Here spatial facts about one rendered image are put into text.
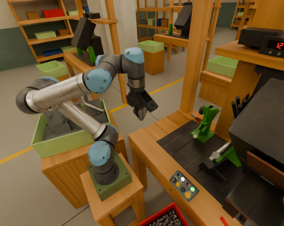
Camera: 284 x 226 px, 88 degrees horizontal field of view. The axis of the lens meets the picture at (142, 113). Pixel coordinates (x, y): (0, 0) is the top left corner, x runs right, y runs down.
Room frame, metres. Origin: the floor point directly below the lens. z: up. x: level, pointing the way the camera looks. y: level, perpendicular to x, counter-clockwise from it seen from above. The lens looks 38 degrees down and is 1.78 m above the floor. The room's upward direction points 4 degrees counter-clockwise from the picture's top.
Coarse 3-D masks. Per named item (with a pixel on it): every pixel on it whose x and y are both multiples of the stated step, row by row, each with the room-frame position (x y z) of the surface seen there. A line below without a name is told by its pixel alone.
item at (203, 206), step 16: (144, 144) 0.73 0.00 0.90; (144, 160) 0.65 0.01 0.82; (160, 160) 0.58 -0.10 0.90; (160, 176) 0.49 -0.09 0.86; (176, 192) 0.37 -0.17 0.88; (208, 192) 0.35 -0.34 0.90; (192, 208) 0.28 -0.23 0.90; (208, 208) 0.27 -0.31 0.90; (208, 224) 0.21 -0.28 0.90; (240, 224) 0.20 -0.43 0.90
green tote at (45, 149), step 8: (104, 104) 1.22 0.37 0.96; (40, 120) 1.07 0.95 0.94; (40, 128) 0.99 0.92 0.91; (40, 136) 0.92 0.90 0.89; (64, 136) 0.82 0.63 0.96; (72, 136) 0.84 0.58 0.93; (80, 136) 0.86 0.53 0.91; (88, 136) 0.88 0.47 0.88; (32, 144) 0.76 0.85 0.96; (40, 144) 0.77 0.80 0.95; (48, 144) 0.78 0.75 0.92; (56, 144) 0.80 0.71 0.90; (64, 144) 0.81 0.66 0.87; (72, 144) 0.83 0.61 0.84; (80, 144) 0.85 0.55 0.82; (40, 152) 0.76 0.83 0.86; (48, 152) 0.77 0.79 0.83; (56, 152) 0.79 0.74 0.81
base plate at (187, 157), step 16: (192, 128) 0.86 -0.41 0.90; (160, 144) 0.71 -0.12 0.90; (176, 144) 0.70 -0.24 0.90; (192, 144) 0.69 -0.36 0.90; (208, 144) 0.68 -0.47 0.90; (176, 160) 0.57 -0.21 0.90; (192, 160) 0.56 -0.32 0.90; (192, 176) 0.45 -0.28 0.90; (208, 176) 0.44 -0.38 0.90; (224, 176) 0.43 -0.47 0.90; (240, 176) 0.43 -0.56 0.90; (224, 192) 0.34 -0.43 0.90
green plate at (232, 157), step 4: (232, 148) 0.41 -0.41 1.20; (228, 152) 0.42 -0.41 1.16; (232, 152) 0.42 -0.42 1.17; (224, 156) 0.43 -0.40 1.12; (228, 156) 0.42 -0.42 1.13; (232, 156) 0.41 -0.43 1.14; (236, 156) 0.40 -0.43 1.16; (232, 160) 0.40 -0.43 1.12; (236, 160) 0.39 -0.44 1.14; (236, 164) 0.38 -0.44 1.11; (240, 164) 0.37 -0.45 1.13
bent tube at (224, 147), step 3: (228, 141) 0.55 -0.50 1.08; (231, 141) 0.54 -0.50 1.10; (225, 144) 0.54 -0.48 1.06; (228, 144) 0.54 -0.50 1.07; (231, 144) 0.53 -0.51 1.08; (222, 147) 0.54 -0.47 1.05; (225, 147) 0.53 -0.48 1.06; (228, 147) 0.53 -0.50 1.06; (219, 150) 0.53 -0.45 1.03; (222, 150) 0.52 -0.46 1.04; (225, 150) 0.52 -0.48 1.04; (219, 153) 0.51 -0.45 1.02; (210, 156) 0.52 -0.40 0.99; (210, 159) 0.50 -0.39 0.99; (213, 159) 0.50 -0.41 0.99
